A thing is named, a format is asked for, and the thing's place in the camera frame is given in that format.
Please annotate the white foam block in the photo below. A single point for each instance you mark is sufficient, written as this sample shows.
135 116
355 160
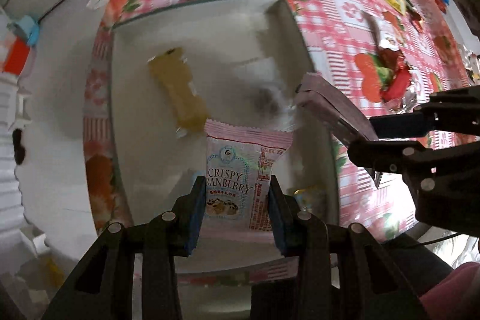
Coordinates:
7 140

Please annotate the pink cranberry snack packet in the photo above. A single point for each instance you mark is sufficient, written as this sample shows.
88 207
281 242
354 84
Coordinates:
232 170

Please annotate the yellow candy wrapper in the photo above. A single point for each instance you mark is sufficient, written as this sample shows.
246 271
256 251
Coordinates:
397 1

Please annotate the clear packet dark filling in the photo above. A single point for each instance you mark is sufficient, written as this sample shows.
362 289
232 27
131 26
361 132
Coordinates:
267 98

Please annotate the small yellow snack packet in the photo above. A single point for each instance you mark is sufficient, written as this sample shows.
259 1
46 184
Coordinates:
311 197

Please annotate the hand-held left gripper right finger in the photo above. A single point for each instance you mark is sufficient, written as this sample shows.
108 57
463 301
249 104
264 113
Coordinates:
277 218

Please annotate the brown silver wrapper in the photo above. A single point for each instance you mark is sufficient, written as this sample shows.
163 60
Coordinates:
375 28

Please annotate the small blue object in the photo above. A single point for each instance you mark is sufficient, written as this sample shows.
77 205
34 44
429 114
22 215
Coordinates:
445 2

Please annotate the crumpled silver foil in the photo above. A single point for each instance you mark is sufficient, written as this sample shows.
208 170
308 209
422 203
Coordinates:
470 61

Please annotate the shiny red wrapper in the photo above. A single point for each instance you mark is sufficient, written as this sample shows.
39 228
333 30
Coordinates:
397 80

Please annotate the person's right forearm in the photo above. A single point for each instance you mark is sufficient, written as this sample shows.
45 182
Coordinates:
452 292

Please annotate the blue plastic piece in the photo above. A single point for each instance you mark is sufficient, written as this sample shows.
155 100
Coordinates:
26 29

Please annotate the mauve snack packet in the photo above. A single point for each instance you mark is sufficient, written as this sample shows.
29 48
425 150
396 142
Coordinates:
330 106

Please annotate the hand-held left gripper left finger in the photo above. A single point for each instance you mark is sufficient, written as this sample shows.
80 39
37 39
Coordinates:
197 218

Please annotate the yellow snack bar packet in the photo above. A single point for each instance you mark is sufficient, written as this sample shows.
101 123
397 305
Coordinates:
176 87

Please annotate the pink checked fruit-print tablecloth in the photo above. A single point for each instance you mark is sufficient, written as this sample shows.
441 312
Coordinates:
337 5

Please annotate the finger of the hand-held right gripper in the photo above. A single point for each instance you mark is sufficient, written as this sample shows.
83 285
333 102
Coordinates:
386 155
405 120

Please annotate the orange block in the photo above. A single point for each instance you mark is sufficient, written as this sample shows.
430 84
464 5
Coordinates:
15 57

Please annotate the white cardboard box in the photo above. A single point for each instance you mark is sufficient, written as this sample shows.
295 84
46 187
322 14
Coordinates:
150 140

